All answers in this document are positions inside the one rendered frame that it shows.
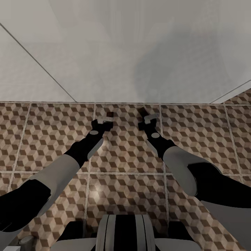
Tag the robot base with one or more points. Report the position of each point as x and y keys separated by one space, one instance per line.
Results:
x=179 y=239

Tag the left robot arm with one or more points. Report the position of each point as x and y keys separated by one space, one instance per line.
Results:
x=36 y=195

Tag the robot trunk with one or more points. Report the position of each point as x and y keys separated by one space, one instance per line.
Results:
x=125 y=233

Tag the mousetrap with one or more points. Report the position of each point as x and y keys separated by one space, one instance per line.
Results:
x=143 y=112
x=110 y=114

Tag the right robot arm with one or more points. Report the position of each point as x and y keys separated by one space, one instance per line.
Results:
x=228 y=200

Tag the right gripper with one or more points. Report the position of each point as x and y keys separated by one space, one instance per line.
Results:
x=144 y=126

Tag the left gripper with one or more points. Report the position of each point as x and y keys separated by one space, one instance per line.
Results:
x=106 y=126

